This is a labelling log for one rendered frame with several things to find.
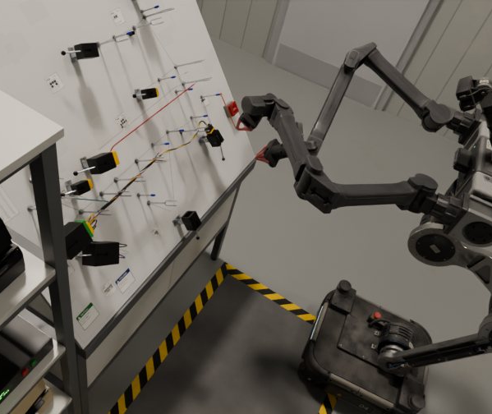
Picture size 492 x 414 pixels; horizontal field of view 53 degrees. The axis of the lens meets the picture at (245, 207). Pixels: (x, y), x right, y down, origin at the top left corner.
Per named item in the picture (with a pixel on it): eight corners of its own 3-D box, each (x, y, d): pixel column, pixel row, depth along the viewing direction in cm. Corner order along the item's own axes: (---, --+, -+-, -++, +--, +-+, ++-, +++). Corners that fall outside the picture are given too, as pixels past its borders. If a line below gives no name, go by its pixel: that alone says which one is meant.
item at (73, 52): (47, 48, 147) (65, 43, 142) (78, 47, 156) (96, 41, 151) (51, 64, 149) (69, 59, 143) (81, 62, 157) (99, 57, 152)
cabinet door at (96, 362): (168, 291, 232) (177, 241, 203) (88, 388, 197) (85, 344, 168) (164, 289, 233) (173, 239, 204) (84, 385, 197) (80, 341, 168)
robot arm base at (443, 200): (446, 236, 153) (467, 211, 144) (421, 225, 154) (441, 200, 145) (449, 217, 159) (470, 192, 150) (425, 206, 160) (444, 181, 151)
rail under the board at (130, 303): (254, 167, 241) (257, 158, 236) (86, 360, 164) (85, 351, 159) (244, 163, 242) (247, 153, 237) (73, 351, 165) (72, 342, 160)
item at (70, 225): (6, 257, 138) (34, 260, 130) (52, 220, 150) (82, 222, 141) (19, 275, 141) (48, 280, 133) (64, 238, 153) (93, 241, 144)
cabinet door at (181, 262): (228, 220, 268) (244, 169, 239) (169, 292, 232) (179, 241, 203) (224, 218, 268) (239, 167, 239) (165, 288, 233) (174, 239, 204)
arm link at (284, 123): (314, 201, 144) (328, 171, 137) (295, 199, 142) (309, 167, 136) (281, 125, 176) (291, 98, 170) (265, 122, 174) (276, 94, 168)
